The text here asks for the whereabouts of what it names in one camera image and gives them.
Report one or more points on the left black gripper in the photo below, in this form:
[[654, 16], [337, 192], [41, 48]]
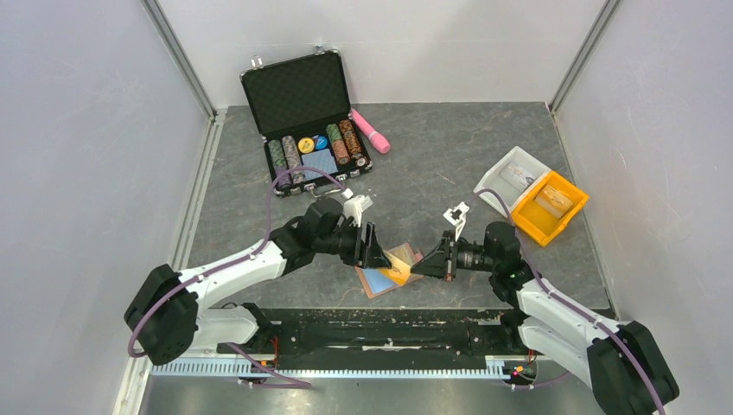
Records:
[[369, 254]]

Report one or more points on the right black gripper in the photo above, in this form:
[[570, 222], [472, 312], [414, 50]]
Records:
[[437, 263]]

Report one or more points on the brown leather card holder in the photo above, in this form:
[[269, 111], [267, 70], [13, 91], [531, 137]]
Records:
[[377, 282]]

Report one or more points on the gold credit card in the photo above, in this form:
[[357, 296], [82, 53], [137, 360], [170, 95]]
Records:
[[398, 269]]

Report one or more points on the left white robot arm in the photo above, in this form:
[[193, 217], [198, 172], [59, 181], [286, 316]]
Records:
[[175, 311]]

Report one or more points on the blue playing card deck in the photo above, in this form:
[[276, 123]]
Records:
[[322, 160]]

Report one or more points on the card in white bin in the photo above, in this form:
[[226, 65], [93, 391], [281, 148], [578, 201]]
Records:
[[517, 176]]

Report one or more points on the card in yellow bin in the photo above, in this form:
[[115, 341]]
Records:
[[553, 201]]

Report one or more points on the yellow plastic bin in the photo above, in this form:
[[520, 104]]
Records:
[[540, 226]]

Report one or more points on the pink cylindrical flashlight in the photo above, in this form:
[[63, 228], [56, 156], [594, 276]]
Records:
[[375, 138]]

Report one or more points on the white plastic bin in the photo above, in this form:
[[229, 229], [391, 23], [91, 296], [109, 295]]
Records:
[[510, 196]]

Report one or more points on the orange black chip row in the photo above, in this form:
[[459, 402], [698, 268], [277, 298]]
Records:
[[352, 142]]

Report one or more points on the blue dealer chip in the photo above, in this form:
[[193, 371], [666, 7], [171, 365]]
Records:
[[320, 142]]

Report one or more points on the grey poker chip row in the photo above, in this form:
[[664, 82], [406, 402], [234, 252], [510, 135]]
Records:
[[293, 159]]

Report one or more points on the black poker chip case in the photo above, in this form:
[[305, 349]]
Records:
[[299, 98]]

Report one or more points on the yellow dealer chip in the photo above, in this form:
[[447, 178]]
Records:
[[306, 145]]

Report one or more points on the red green chip row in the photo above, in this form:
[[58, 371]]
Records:
[[338, 145]]

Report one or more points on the green poker chip row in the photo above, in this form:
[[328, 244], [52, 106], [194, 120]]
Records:
[[279, 164]]

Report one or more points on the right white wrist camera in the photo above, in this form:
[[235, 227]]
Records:
[[457, 217]]

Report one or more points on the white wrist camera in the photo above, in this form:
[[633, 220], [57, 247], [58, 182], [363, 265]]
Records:
[[457, 217], [354, 206]]

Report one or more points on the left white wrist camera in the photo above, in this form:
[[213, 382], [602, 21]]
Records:
[[354, 206]]

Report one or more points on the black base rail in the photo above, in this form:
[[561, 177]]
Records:
[[382, 339]]

